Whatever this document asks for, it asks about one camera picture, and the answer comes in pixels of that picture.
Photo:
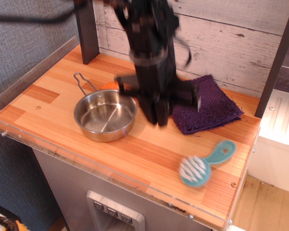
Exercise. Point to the silver dispenser button panel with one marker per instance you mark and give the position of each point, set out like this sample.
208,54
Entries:
114,211

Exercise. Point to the orange toy carrot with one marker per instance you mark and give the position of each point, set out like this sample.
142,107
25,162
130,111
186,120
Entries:
111,86

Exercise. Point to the folded violet towel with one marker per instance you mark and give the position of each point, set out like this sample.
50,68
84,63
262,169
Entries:
216,109

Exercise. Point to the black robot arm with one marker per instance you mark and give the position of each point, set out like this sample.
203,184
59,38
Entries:
150,26

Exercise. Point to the dark grey right post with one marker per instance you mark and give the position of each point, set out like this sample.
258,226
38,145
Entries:
273,74

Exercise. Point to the clear acrylic edge guard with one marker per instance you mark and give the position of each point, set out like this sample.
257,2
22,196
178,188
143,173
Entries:
146,161

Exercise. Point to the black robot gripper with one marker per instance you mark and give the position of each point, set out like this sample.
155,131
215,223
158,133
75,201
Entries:
157,88

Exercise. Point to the dark grey post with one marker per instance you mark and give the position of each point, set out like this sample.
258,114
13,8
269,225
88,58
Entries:
273,74
86,24

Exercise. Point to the teal brush white bristles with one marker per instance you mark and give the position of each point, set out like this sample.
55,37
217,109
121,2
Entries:
196,172

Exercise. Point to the grey cabinet body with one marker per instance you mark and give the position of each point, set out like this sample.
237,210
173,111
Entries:
70,184

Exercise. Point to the orange object bottom left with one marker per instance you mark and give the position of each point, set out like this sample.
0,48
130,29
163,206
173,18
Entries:
19,226

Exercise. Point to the small stainless steel pan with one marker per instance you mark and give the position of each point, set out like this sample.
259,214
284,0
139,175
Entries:
104,115

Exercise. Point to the dark grey left post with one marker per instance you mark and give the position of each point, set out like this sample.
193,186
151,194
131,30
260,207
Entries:
86,24

